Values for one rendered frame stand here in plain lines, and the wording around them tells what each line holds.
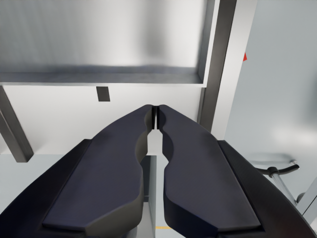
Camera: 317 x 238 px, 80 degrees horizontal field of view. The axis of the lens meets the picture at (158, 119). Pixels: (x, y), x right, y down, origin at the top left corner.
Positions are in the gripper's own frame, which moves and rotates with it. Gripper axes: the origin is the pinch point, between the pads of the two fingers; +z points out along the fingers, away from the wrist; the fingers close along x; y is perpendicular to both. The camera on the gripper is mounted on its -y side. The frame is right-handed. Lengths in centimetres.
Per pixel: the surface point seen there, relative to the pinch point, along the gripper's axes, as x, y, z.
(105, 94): -7.1, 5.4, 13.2
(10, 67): -18.5, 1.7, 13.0
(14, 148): -21.6, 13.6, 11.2
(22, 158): -21.1, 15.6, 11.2
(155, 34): -0.3, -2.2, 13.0
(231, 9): 7.3, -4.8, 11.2
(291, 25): 70, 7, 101
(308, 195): 84, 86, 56
